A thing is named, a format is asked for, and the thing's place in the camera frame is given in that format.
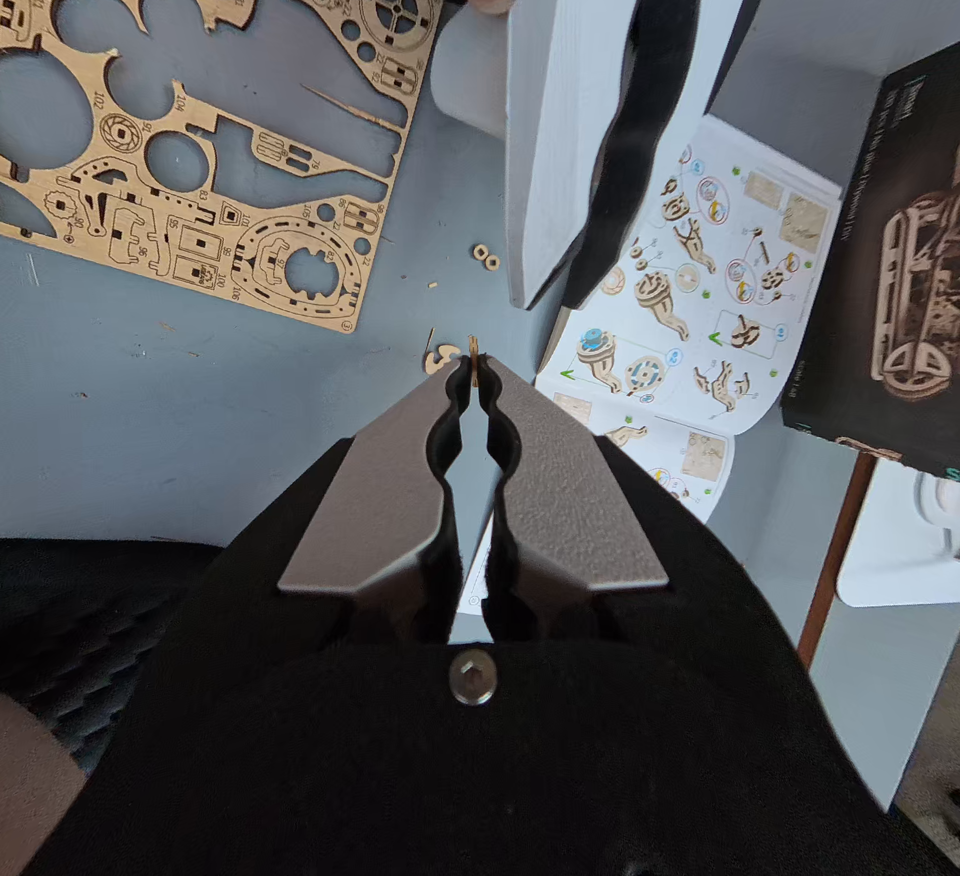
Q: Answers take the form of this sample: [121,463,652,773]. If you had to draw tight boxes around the white plastic object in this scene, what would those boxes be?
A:
[836,459,960,607]

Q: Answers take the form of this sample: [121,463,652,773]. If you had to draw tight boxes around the laser-cut wooden parts sheet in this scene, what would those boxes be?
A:
[0,0,444,333]

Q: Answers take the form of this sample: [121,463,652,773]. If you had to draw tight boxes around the black model kit box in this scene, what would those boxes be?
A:
[780,39,960,472]

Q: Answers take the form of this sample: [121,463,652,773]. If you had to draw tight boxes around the white instruction booklet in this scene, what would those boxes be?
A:
[457,114,845,618]

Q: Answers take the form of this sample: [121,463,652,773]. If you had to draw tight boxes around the person's brown trousers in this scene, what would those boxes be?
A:
[0,692,87,876]

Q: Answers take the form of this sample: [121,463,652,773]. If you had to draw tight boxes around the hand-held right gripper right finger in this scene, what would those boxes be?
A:
[478,354,671,644]

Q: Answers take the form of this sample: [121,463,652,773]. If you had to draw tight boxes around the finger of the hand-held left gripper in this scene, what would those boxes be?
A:
[506,0,699,310]
[573,0,790,310]

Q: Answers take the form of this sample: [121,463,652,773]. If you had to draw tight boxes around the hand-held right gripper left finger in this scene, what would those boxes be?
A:
[277,357,481,643]

